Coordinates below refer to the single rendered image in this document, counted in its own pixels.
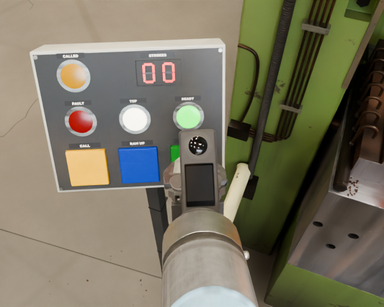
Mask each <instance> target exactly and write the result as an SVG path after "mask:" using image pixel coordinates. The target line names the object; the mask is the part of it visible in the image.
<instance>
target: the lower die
mask: <svg viewBox="0 0 384 307"><path fill-rule="evenodd" d="M380 46H382V47H384V40H383V39H379V40H378V42H377V44H376V46H375V48H377V47H380ZM375 58H384V50H378V51H376V53H375V54H374V57H373V59H375ZM373 59H372V60H373ZM383 67H384V63H383V62H381V61H377V62H375V63H374V64H373V66H372V68H371V70H370V72H371V71H373V70H376V69H379V70H382V68H383ZM382 77H383V76H382V75H381V74H380V73H374V74H373V75H372V76H371V78H370V79H369V82H368V84H369V83H372V82H378V83H380V81H381V79H382ZM368 84H367V85H368ZM382 85H383V86H384V83H383V84H382ZM379 92H380V87H379V86H375V85H374V86H371V87H370V88H369V89H368V92H367V93H366V95H365V97H364V98H366V97H368V96H378V93H379ZM379 97H380V98H381V99H382V101H383V103H382V106H381V107H380V109H379V110H376V107H377V105H378V103H379V102H378V100H376V99H369V100H368V101H367V103H366V104H365V106H364V108H363V110H362V111H361V112H363V111H365V110H376V111H377V112H379V113H380V120H379V121H378V123H377V124H374V121H375V119H376V115H375V114H373V113H366V114H365V116H364V117H363V119H362V121H361V122H360V125H359V127H360V126H362V125H365V124H370V125H374V126H375V127H377V128H378V130H379V132H378V135H377V136H376V137H375V139H372V138H371V136H372V135H373V133H374V130H373V129H370V128H365V129H363V130H362V131H361V133H360V134H359V136H358V138H357V140H356V144H355V150H354V157H353V161H352V167H351V171H350V175H353V176H355V177H358V178H362V179H365V180H369V181H371V182H375V183H378V184H381V185H384V92H383V94H382V96H379Z"/></svg>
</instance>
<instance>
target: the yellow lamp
mask: <svg viewBox="0 0 384 307"><path fill-rule="evenodd" d="M60 77H61V80H62V82H63V83H64V84H65V85H66V86H67V87H69V88H72V89H77V88H80V87H82V86H83V85H84V84H85V82H86V79H87V78H86V73H85V71H84V70H83V68H81V67H80V66H79V65H76V64H68V65H65V66H64V67H63V68H62V70H61V73H60Z"/></svg>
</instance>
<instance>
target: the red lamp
mask: <svg viewBox="0 0 384 307"><path fill-rule="evenodd" d="M68 122H69V126H70V127H71V128H72V129H73V130H74V131H75V132H78V133H86V132H88V131H89V130H90V129H91V128H92V126H93V120H92V118H91V116H90V115H89V114H88V113H87V112H85V111H80V110H78V111H74V112H73V113H71V114H70V116H69V120H68Z"/></svg>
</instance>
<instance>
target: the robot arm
mask: <svg viewBox="0 0 384 307"><path fill-rule="evenodd" d="M179 153H180V157H179V158H178V159H177V160H176V161H173V162H172V163H171V164H170V165H169V166H168V167H167V168H166V169H165V171H164V173H163V179H164V189H168V197H170V198H172V201H171V212H172V223H170V224H169V226H168V228H167V229H166V231H165V234H164V235H163V245H162V307H258V302H257V298H256V295H255V291H254V287H253V284H252V280H251V276H250V273H249V269H248V266H247V262H246V260H248V259H249V252H248V251H243V249H242V246H241V241H240V237H239V234H238V231H237V229H236V226H235V225H234V224H233V223H232V221H231V220H230V219H229V218H227V217H225V216H224V201H223V199H222V198H221V196H222V195H224V194H225V186H227V185H228V179H226V170H225V169H224V168H223V167H222V166H221V165H220V164H219V163H218V162H217V150H216V132H215V131H214V130H213V129H201V130H182V131H180V132H179Z"/></svg>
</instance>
